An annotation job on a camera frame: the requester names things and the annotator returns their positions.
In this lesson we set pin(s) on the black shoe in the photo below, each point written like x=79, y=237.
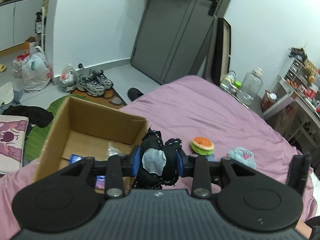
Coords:
x=134, y=93

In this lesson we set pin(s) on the large clear water jug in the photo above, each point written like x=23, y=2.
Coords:
x=251, y=85

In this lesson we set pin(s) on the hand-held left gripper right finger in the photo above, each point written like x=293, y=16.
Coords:
x=179, y=164

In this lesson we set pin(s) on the white cloth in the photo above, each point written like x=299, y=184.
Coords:
x=6, y=94

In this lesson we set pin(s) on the white plastic bag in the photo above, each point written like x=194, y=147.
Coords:
x=35, y=70

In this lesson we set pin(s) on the purple cartoon print cushion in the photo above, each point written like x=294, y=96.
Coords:
x=12, y=140

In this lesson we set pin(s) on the white desk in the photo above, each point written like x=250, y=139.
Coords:
x=292, y=105

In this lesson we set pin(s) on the brown jar white lid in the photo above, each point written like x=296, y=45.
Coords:
x=269, y=100

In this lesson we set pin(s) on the black cloth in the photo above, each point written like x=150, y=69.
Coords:
x=32, y=115

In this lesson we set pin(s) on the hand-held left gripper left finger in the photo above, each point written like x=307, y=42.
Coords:
x=136, y=160

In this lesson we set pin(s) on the person's leg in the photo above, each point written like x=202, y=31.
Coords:
x=310, y=228

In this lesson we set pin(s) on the small cardboard box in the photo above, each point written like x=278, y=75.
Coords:
x=30, y=43

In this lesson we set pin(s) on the white drawer organizer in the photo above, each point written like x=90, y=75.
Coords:
x=295, y=70

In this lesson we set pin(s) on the brown door mat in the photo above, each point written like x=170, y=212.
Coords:
x=110, y=99

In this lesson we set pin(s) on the brown cardboard box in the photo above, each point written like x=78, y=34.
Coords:
x=82, y=125

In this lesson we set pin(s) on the white cabinet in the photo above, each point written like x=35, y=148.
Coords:
x=17, y=22

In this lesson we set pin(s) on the green rug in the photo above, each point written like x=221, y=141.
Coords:
x=37, y=135

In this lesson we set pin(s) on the black picture frame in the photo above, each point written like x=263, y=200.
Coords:
x=221, y=52

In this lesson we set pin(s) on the burger plush toy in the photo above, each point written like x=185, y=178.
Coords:
x=202, y=145

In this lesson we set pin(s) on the clear plastic trash bag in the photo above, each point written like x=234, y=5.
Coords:
x=67, y=78

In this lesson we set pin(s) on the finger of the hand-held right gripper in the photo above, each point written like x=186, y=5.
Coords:
x=299, y=172

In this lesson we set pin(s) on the black plush toy white patch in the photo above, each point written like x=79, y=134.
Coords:
x=153, y=164

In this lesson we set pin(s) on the yellow slipper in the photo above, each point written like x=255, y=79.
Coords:
x=2, y=68

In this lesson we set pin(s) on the purple packet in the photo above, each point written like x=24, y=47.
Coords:
x=101, y=182

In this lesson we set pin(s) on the white plastic container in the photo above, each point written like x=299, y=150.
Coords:
x=229, y=78

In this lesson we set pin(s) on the pink bed sheet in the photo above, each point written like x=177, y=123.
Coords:
x=205, y=110

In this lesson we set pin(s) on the jar with green lid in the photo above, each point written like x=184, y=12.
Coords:
x=237, y=84

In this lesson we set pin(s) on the grey door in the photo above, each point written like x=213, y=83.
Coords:
x=178, y=30

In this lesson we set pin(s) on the blue packet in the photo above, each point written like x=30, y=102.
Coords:
x=75, y=159

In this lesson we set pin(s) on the grey sneaker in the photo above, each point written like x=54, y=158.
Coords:
x=90, y=86
x=103, y=79

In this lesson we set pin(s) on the blue fluffy paw plush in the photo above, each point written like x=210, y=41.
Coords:
x=240, y=156

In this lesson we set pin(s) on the white narrow rack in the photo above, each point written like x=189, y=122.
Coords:
x=44, y=25

